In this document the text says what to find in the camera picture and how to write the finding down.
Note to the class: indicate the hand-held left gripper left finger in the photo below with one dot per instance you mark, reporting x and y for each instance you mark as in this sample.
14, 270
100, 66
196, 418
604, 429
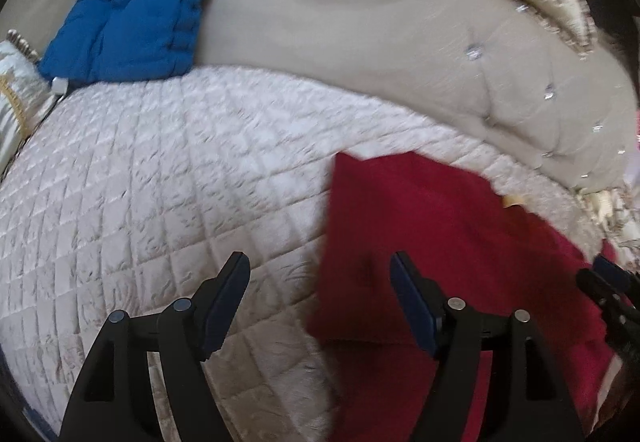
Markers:
227, 297

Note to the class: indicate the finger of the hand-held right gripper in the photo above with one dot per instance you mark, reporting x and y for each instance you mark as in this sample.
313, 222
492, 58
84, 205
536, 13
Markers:
609, 273

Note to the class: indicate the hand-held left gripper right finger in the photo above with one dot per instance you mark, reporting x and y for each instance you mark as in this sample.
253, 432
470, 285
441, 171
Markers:
412, 302

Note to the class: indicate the red small garment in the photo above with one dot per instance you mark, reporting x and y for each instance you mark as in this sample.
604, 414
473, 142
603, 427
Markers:
440, 232

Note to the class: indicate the cream floral cushion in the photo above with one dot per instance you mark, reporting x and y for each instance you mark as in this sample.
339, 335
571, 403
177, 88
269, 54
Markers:
617, 217

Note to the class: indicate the white quilted sofa cover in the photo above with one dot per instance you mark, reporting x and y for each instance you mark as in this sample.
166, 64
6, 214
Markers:
150, 182

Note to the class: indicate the beige tufted sofa backrest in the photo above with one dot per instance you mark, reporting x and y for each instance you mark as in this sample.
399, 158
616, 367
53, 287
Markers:
350, 22

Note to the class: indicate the striped gold trimmed pillow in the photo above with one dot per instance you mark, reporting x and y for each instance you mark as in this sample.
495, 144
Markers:
20, 97

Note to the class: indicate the blue quilted jacket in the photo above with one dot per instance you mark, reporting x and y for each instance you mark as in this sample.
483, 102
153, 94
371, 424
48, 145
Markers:
130, 7

